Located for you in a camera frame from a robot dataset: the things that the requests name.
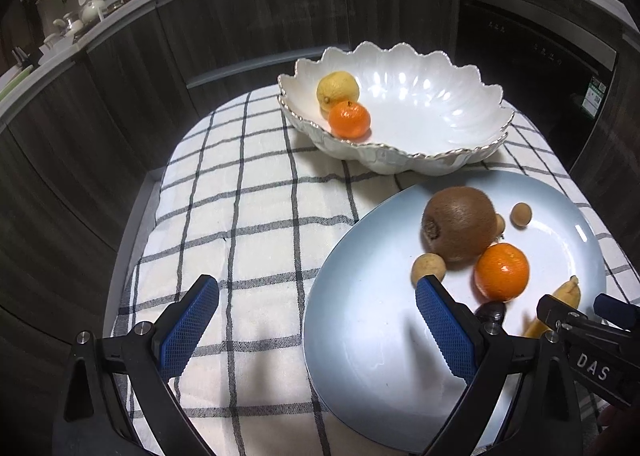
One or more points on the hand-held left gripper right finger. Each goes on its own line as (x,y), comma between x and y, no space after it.
(445,331)

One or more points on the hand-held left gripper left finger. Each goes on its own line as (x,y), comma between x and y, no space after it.
(190,326)

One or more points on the small yellow banana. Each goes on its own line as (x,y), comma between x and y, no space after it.
(567,292)

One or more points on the white teapot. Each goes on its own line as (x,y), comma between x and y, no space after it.
(92,10)

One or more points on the yellow lemon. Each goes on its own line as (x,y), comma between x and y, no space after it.
(338,89)

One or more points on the white scalloped bowl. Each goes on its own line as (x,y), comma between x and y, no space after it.
(425,101)

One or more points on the white black checked cloth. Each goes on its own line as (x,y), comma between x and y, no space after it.
(250,216)

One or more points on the brown kiwi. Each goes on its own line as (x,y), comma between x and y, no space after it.
(457,231)

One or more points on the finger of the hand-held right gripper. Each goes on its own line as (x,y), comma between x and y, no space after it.
(616,310)
(557,313)

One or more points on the green white sticker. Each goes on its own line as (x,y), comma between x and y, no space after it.
(595,94)

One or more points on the orange mandarin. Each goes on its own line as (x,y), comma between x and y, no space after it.
(349,119)
(501,271)

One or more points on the black dishwasher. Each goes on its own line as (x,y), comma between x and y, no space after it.
(530,66)

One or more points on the pale blue plate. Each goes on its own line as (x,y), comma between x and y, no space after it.
(370,311)

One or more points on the dark wood cabinet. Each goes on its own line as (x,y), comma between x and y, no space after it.
(150,61)

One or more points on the tan longan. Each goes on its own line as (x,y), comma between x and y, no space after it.
(520,212)
(500,225)
(428,270)

